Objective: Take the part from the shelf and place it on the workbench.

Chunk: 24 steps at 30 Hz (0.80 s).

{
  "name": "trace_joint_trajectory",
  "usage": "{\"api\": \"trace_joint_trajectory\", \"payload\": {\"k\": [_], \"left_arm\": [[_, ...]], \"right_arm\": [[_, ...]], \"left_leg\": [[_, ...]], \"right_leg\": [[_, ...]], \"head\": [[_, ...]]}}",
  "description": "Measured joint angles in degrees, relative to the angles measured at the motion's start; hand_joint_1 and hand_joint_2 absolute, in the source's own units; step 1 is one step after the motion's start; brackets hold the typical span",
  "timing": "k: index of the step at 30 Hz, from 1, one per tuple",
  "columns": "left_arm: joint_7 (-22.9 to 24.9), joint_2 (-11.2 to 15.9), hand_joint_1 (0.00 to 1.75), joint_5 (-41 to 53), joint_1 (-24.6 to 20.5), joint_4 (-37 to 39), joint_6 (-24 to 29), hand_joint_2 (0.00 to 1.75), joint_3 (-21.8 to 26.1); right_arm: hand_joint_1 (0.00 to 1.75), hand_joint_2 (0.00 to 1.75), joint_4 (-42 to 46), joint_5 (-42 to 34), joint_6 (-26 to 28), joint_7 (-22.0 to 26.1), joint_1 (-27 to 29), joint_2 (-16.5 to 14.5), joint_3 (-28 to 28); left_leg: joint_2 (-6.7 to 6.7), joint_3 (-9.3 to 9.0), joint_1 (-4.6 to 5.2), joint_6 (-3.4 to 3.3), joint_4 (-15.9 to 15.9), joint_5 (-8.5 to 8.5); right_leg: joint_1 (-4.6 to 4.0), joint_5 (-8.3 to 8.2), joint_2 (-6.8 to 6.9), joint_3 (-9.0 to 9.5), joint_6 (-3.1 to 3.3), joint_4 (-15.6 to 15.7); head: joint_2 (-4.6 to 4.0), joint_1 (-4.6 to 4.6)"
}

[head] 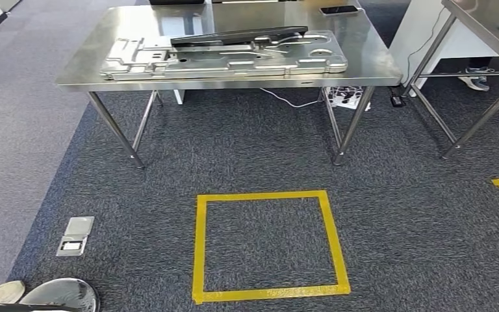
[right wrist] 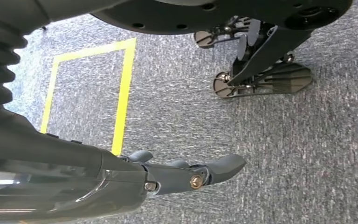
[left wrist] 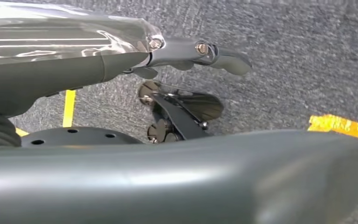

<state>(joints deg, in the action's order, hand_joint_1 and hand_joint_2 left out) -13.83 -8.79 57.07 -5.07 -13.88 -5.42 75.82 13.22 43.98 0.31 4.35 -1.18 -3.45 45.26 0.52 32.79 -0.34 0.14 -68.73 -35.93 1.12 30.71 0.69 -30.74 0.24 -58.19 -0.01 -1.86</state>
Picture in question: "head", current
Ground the black smartphone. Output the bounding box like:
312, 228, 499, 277
319, 5, 360, 16

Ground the long black plastic part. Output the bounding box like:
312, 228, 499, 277
170, 25, 309, 47

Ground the white power strip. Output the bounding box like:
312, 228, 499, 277
324, 86, 372, 112

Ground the white cable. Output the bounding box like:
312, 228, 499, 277
260, 88, 324, 109

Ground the silver floor socket box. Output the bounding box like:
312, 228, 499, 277
55, 216, 96, 257

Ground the stamped silver metal panel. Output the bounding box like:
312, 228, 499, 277
99, 29, 348, 82

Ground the stainless steel table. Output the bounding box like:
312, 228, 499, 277
402, 0, 499, 160
55, 0, 404, 170

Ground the person's foot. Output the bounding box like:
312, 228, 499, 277
0, 280, 27, 305
458, 66, 491, 92

